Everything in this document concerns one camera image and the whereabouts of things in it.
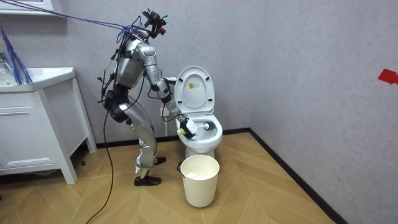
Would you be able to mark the cream waste bin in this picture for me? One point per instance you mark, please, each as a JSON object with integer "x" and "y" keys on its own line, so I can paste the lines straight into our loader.
{"x": 199, "y": 189}

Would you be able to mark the white vanity cabinet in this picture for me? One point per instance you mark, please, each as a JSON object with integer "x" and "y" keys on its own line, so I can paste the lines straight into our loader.
{"x": 28, "y": 130}

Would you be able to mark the white toilet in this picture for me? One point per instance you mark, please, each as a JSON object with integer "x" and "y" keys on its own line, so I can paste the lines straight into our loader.
{"x": 199, "y": 143}

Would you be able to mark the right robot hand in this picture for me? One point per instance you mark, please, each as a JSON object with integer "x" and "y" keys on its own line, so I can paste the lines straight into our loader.
{"x": 188, "y": 127}

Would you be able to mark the red tape piece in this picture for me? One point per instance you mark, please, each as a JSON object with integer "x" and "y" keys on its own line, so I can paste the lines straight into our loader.
{"x": 388, "y": 76}

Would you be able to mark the white toilet brush black bristles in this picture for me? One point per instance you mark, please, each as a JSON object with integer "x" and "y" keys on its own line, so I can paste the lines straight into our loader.
{"x": 207, "y": 125}

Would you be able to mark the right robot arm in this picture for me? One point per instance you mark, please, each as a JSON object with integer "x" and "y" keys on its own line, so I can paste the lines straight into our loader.
{"x": 152, "y": 71}

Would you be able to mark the robot body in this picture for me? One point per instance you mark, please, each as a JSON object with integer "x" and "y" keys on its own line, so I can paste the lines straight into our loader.
{"x": 130, "y": 65}

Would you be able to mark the white wall cabinet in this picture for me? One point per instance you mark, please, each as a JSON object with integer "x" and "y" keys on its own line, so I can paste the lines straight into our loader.
{"x": 46, "y": 3}

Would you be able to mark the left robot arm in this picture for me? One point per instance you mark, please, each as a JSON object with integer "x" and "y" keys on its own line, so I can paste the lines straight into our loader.
{"x": 169, "y": 81}

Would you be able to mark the robot legs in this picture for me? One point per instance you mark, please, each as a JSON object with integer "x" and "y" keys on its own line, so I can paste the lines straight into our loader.
{"x": 146, "y": 130}

